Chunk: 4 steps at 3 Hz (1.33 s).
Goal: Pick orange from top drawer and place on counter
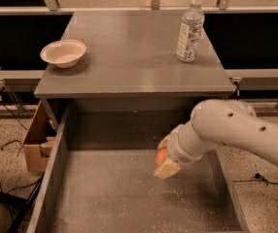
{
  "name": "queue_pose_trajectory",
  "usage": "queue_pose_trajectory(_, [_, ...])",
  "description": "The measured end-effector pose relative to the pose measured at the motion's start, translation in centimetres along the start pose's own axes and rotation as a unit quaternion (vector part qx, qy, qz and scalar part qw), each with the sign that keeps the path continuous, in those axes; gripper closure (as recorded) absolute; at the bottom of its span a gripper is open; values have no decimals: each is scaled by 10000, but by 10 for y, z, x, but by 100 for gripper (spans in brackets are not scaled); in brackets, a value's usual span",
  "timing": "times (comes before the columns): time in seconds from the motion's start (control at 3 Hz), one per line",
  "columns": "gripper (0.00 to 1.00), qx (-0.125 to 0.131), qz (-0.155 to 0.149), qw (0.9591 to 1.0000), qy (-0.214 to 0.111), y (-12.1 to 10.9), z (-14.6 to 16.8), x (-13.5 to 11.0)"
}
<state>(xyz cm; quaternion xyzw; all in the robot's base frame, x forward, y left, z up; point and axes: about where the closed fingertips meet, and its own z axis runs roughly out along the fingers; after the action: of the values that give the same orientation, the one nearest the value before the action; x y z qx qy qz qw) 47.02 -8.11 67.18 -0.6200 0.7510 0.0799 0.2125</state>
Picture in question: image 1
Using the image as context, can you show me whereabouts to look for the clear plastic water bottle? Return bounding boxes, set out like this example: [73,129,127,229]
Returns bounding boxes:
[176,0,205,63]

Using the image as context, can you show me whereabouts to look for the metal railing frame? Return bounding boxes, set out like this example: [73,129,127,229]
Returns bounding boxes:
[0,0,278,111]

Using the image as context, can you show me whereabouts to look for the grey cabinet counter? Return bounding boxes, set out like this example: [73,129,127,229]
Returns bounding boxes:
[33,10,236,129]

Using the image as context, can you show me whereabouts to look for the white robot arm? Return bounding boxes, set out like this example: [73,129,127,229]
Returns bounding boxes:
[155,99,278,179]

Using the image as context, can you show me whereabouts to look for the black cable on right floor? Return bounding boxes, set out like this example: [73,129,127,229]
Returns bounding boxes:
[232,173,278,189]

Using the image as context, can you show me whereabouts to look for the black cables on left floor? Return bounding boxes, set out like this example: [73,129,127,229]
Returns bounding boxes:
[0,90,45,233]

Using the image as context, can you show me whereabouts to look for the white paper bowl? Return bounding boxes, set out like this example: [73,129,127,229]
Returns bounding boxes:
[40,39,87,68]

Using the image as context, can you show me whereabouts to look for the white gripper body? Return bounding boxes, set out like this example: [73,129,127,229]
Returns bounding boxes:
[166,121,220,165]

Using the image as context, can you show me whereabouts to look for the open grey top drawer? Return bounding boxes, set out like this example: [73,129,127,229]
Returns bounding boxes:
[27,103,249,233]

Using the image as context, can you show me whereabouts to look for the cardboard box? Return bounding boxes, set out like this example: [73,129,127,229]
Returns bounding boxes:
[23,102,56,172]

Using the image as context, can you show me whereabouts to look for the orange fruit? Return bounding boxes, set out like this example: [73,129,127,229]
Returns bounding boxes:
[155,148,167,166]

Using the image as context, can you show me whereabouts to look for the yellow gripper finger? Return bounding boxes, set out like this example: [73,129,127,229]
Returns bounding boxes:
[154,156,181,179]
[157,135,170,150]

